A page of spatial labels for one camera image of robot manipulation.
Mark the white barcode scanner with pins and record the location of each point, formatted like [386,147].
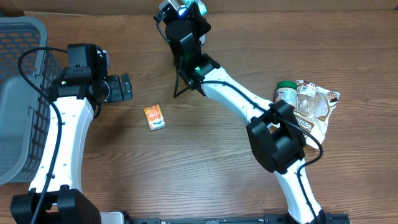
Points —
[202,40]

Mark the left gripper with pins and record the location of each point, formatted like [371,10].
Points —
[115,81]

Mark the beige brown snack pouch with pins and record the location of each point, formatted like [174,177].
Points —
[314,108]

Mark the grey plastic shopping basket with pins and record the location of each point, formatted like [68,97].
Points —
[24,113]

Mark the orange small packet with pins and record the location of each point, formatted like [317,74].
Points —
[154,117]

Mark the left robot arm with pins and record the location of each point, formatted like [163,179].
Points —
[75,99]

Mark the green-lidded jar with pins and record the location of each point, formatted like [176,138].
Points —
[286,91]

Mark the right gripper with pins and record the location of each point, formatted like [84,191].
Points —
[194,18]

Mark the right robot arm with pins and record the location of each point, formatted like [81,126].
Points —
[276,139]

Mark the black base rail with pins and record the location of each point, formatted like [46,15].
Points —
[328,218]

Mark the teal long snack packet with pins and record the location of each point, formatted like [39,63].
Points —
[201,5]

